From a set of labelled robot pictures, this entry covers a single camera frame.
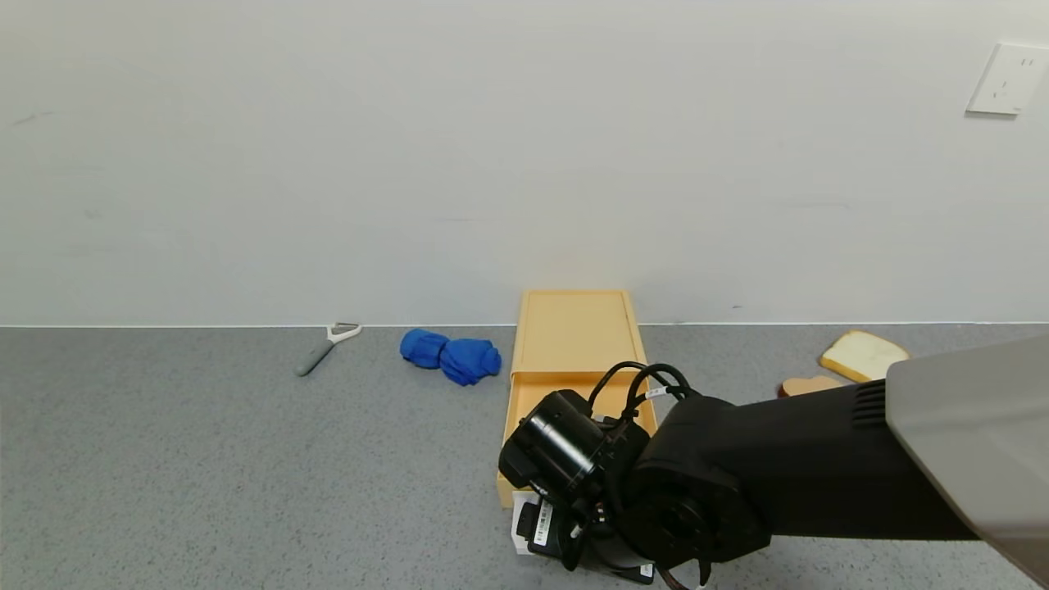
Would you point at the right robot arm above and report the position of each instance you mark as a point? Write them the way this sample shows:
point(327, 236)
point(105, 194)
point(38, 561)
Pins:
point(778, 467)

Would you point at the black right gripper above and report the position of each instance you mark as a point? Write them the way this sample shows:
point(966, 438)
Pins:
point(542, 524)

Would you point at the brown toast slice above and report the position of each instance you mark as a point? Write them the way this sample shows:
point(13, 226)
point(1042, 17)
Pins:
point(807, 385)

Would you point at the white bread slice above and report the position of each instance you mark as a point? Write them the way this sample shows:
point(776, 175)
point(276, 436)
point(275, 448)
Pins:
point(865, 356)

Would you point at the blue crumpled cloth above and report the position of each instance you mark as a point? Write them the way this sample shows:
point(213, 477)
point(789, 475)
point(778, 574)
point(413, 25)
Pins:
point(463, 359)

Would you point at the white wall outlet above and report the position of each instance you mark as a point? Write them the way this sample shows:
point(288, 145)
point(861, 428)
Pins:
point(1008, 79)

